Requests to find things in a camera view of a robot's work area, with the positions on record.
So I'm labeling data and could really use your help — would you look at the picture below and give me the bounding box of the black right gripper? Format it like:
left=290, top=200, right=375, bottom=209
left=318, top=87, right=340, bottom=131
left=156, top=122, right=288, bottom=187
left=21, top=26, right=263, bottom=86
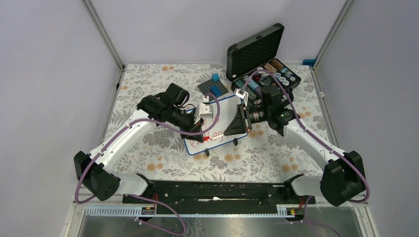
left=224, top=104, right=270, bottom=136

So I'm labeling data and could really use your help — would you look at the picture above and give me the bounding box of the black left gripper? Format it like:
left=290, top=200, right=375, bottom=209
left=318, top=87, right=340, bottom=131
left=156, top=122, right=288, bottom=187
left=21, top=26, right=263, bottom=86
left=169, top=106, right=205, bottom=142

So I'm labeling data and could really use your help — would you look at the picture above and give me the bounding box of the blue framed whiteboard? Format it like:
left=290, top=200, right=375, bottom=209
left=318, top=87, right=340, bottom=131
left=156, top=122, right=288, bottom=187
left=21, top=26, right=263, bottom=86
left=184, top=95, right=248, bottom=156

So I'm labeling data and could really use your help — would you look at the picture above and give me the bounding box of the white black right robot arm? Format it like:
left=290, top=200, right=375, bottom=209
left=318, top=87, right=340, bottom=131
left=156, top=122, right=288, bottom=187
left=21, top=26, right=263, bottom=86
left=223, top=89, right=370, bottom=206

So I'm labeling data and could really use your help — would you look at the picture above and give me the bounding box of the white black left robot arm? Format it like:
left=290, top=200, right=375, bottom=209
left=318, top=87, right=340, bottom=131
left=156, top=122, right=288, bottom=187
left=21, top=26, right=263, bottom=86
left=74, top=83, right=203, bottom=204

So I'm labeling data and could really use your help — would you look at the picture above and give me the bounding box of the grey lego baseplate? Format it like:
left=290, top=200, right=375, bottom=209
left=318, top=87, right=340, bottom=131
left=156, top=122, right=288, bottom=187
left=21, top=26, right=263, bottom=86
left=197, top=79, right=228, bottom=98

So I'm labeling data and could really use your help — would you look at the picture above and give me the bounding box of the blue lego brick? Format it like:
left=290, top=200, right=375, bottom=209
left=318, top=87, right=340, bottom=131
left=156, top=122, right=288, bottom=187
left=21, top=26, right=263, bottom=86
left=210, top=85, right=223, bottom=97

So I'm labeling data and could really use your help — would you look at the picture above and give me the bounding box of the floral tablecloth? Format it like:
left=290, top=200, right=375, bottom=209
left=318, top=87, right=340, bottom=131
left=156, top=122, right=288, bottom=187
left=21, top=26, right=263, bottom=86
left=106, top=64, right=321, bottom=183

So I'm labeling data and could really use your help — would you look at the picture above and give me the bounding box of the light blue lego cube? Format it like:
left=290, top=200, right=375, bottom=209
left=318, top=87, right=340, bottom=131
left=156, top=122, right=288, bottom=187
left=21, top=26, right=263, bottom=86
left=211, top=73, right=220, bottom=82

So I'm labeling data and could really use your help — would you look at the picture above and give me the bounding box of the black poker chip case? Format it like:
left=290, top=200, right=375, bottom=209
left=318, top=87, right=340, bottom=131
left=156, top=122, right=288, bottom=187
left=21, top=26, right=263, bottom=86
left=226, top=23, right=301, bottom=108

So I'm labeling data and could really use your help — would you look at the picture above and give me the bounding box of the blue clamp behind table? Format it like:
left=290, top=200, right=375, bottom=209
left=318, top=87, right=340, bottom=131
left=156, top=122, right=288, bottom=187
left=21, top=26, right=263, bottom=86
left=301, top=59, right=316, bottom=67

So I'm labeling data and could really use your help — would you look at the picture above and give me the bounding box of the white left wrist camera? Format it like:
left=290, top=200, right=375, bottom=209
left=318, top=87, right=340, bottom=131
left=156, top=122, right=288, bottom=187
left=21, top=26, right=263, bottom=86
left=194, top=96, right=213, bottom=124

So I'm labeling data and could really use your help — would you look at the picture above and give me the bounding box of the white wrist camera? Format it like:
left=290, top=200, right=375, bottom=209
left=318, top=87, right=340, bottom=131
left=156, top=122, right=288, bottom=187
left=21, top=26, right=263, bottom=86
left=234, top=88, right=249, bottom=101
left=194, top=96, right=213, bottom=124

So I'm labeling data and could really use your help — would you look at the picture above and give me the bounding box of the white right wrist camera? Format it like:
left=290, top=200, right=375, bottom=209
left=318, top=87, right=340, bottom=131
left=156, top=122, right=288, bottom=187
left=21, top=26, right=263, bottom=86
left=234, top=88, right=249, bottom=101

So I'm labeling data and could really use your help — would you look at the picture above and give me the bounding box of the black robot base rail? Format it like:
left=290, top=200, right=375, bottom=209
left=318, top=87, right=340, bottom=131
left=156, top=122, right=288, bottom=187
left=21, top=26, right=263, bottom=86
left=123, top=180, right=315, bottom=210

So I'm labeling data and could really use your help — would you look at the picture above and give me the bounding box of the grey slotted cable duct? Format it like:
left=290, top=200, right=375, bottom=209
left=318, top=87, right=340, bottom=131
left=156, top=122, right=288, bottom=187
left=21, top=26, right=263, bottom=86
left=85, top=205, right=294, bottom=218

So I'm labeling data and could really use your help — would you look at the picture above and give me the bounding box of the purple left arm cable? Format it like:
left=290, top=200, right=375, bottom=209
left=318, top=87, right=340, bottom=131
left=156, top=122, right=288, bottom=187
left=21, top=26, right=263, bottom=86
left=75, top=93, right=220, bottom=236

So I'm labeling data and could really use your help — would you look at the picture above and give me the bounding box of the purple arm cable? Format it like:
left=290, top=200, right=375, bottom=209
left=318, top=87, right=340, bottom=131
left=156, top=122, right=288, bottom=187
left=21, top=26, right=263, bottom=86
left=240, top=69, right=371, bottom=237
left=75, top=93, right=220, bottom=236

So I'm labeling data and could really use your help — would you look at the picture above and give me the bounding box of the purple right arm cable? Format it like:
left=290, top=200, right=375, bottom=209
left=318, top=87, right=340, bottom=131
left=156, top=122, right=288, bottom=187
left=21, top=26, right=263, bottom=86
left=240, top=69, right=371, bottom=237

